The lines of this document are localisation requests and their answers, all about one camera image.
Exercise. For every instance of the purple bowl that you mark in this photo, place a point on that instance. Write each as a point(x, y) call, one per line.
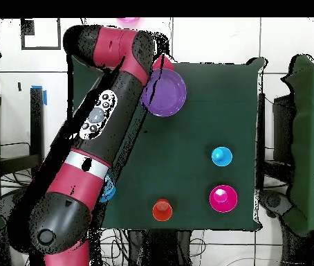
point(168, 94)

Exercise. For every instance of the red cup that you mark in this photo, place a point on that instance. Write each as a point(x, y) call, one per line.
point(168, 64)

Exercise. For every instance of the large pink bowl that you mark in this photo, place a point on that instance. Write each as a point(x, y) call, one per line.
point(128, 19)

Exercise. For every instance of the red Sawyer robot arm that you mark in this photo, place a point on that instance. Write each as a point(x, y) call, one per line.
point(110, 110)

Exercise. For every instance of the orange cup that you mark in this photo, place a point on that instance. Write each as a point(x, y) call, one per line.
point(162, 210)

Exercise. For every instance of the small blue bowl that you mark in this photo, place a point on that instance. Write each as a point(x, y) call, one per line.
point(109, 191)

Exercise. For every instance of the blue cup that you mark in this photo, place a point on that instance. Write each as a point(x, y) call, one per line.
point(221, 156)

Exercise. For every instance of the small pinkish red bowl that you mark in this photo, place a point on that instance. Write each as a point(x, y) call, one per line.
point(223, 198)

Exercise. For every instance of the black metal stand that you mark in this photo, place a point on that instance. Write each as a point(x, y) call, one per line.
point(281, 116)
point(36, 124)

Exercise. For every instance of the black equipment base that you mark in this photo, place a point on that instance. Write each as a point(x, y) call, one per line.
point(0, 202)
point(273, 201)

